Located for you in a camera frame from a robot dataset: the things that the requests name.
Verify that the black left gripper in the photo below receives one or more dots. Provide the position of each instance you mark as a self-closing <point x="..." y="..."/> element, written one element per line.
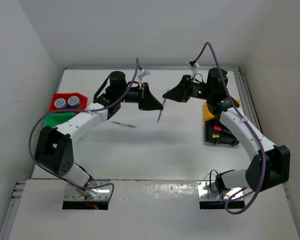
<point x="145" y="99"/>

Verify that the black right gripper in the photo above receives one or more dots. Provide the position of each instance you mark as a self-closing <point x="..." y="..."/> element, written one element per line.
<point x="181" y="92"/>

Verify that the grey purple pen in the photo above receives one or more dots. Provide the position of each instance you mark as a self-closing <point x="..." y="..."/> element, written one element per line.
<point x="161" y="111"/>

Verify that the blue white pen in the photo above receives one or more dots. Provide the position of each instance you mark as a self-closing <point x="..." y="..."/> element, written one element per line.
<point x="124" y="124"/>

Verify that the pink highlighter marker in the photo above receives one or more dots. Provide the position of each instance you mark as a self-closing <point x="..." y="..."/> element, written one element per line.
<point x="221" y="130"/>

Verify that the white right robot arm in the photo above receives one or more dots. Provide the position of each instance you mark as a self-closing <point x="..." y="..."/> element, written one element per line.
<point x="269" y="163"/>

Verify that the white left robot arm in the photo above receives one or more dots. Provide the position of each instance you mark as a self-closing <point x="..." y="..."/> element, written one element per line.
<point x="54" y="151"/>

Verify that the yellow plastic bin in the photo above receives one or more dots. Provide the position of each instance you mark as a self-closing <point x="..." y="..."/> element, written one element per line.
<point x="208" y="112"/>

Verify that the black plastic bin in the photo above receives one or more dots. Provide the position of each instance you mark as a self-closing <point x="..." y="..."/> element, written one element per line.
<point x="216" y="133"/>

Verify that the red plastic bin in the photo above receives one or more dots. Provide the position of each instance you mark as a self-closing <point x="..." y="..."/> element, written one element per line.
<point x="84" y="100"/>

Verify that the green plastic bin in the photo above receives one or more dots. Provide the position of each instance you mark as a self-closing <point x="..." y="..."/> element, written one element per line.
<point x="55" y="119"/>

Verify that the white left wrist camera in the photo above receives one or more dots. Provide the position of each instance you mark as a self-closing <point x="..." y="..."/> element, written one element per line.
<point x="143" y="74"/>

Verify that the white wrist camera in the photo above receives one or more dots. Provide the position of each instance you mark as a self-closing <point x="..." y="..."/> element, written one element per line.
<point x="143" y="74"/>
<point x="193" y="65"/>

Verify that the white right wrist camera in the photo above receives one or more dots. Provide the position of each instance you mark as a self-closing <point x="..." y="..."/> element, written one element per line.
<point x="193" y="65"/>

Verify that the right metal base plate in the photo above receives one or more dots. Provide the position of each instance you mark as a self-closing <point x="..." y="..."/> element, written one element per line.
<point x="207" y="192"/>

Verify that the metal base plate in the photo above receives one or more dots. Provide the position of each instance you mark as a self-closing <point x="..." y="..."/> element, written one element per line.
<point x="101" y="192"/>
<point x="207" y="192"/>

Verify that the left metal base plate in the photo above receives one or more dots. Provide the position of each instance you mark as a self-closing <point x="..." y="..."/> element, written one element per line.
<point x="101" y="192"/>

